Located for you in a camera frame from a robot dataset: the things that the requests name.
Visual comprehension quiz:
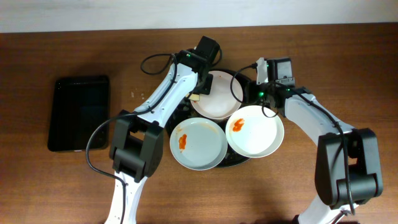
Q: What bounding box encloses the yellow sponge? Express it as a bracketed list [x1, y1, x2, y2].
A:
[185, 93, 200, 101]

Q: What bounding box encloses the white plate top pinkish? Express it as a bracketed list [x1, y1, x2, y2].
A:
[191, 70, 241, 121]

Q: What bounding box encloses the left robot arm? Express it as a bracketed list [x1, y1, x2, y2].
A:
[106, 36, 222, 223]

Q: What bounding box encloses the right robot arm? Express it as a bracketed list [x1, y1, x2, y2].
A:
[249, 58, 384, 223]

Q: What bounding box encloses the black rectangular tray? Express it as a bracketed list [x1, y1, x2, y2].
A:
[47, 75, 110, 152]

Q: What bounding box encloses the light blue plate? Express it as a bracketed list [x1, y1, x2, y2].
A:
[170, 118, 228, 170]

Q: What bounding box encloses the right black cable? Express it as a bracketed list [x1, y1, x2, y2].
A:
[229, 63, 280, 119]

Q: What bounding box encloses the black cable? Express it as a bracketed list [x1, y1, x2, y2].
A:
[85, 53, 223, 224]
[229, 63, 280, 119]

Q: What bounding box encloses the left black cable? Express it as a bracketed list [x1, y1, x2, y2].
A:
[85, 53, 223, 224]

